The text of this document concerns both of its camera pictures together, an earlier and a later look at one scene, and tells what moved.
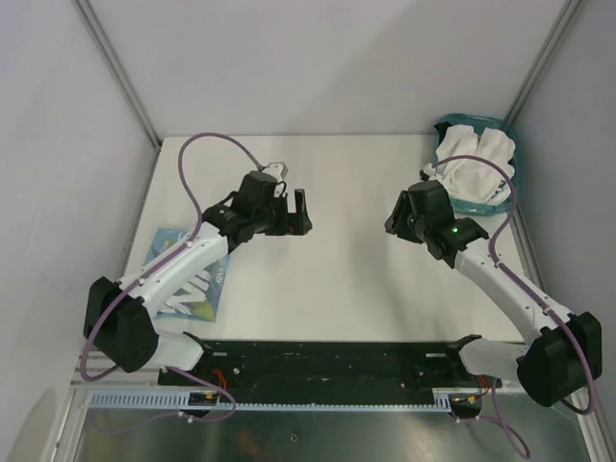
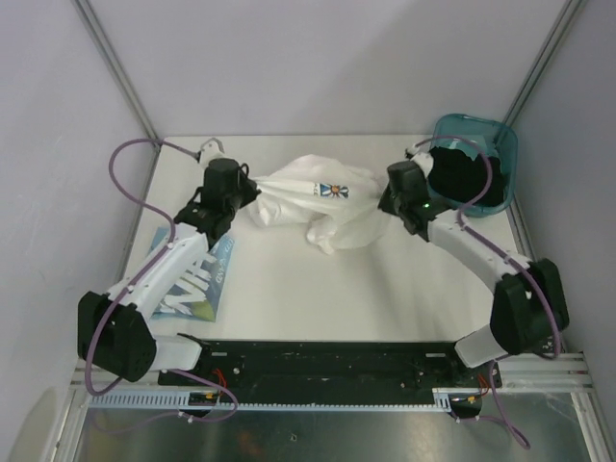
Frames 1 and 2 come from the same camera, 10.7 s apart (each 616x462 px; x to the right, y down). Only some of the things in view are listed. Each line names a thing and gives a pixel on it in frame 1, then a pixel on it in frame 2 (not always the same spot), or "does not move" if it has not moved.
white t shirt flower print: x=474 y=169 → x=341 y=203
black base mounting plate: x=327 y=371 does not move
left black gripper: x=294 y=223 → x=249 y=189
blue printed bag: x=199 y=298 does not move
